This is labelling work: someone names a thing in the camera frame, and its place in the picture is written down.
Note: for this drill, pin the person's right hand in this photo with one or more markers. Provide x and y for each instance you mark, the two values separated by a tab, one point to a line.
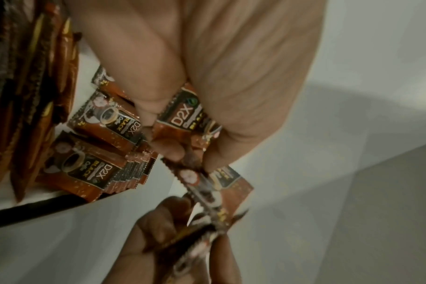
139	249

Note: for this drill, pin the person's left hand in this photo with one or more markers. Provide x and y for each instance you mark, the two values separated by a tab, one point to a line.
241	55

